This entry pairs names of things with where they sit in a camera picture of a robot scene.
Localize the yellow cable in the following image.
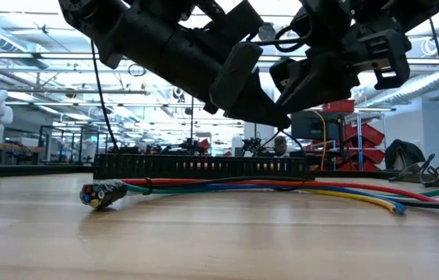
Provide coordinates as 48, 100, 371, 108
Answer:
303, 188, 399, 214
311, 110, 328, 171

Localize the person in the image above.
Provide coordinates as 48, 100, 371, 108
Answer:
273, 135, 289, 157

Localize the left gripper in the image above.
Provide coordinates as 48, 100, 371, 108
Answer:
209, 40, 293, 130

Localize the red bin shelf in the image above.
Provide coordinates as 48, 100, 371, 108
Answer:
321, 99, 387, 173

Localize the black tape wrap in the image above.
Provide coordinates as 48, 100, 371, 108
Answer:
79, 179, 129, 211

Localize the yellow hanging cable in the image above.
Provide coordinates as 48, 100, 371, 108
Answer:
311, 110, 328, 171

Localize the black monitor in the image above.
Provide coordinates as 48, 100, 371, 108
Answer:
291, 110, 342, 141

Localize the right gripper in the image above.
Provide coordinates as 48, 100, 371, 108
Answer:
269, 28, 414, 114

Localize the black slotted cable duct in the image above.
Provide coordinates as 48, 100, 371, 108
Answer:
93, 152, 317, 181

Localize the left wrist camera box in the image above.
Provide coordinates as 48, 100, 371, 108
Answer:
199, 0, 266, 51

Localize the bundle of coloured wires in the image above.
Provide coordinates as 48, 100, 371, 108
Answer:
121, 177, 439, 221

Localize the black bag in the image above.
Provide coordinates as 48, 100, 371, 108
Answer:
384, 138, 427, 172

